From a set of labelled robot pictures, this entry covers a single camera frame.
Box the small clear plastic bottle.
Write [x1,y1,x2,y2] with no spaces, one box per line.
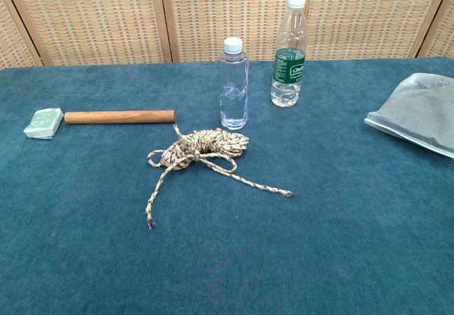
[219,37,249,131]

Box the grey translucent plastic bag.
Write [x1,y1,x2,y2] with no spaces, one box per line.
[363,72,454,160]

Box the beige speckled braided rope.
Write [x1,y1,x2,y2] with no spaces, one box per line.
[145,123,295,231]

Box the tall green-label water bottle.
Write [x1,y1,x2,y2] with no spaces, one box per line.
[270,0,308,108]

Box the wooden cylindrical stick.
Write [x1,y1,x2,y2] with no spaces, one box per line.
[64,109,177,125]

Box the green tissue packet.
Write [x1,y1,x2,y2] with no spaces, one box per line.
[23,107,65,141]

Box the woven rattan folding screen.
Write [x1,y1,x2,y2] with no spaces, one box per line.
[0,0,454,71]

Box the blue fabric table mat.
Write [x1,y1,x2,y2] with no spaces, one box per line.
[0,56,454,315]

